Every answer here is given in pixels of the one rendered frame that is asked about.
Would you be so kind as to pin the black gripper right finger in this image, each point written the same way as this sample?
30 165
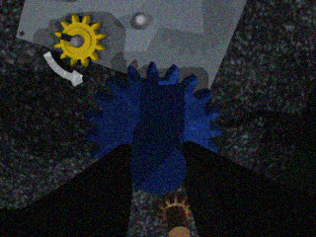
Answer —
228 200

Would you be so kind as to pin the dark blue gear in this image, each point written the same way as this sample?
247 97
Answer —
155 115

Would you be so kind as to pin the white curved arrow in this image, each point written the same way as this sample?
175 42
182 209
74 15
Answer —
75 78

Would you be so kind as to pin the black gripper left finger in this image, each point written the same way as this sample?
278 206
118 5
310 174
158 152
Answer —
96 203

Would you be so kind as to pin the yellow gear with black stripe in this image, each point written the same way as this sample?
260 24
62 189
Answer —
90 42

